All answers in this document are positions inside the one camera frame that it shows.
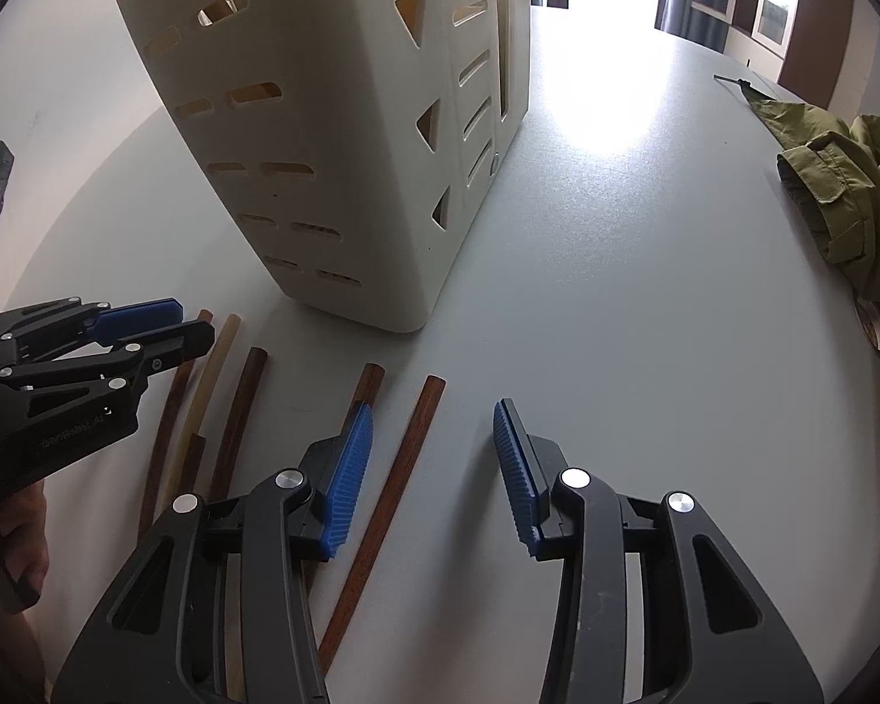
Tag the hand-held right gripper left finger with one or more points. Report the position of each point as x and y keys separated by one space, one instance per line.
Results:
x=348 y=469

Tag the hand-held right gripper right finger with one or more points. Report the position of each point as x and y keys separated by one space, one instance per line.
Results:
x=517 y=477

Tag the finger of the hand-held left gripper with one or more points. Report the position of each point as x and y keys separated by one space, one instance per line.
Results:
x=143 y=314
x=183 y=341

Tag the light bamboo chopstick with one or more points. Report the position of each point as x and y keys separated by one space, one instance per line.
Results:
x=213 y=374
x=235 y=645

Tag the dark brown wooden chopstick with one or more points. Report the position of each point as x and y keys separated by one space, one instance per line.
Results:
x=396 y=491
x=183 y=469
x=364 y=385
x=238 y=418
x=166 y=440

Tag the cream plastic utensil holder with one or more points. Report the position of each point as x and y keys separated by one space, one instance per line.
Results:
x=323 y=161

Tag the person's left forearm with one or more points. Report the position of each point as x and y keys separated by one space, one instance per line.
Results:
x=4 y=653

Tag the person's left hand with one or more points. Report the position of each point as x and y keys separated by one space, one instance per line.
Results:
x=22 y=524

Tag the tape roll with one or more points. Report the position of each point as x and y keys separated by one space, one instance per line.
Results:
x=871 y=323

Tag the olive green jacket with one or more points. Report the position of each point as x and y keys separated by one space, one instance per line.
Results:
x=851 y=191

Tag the wooden glass-door cabinet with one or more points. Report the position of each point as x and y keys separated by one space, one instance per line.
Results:
x=766 y=0

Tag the brown wooden door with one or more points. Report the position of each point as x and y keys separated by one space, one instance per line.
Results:
x=821 y=29

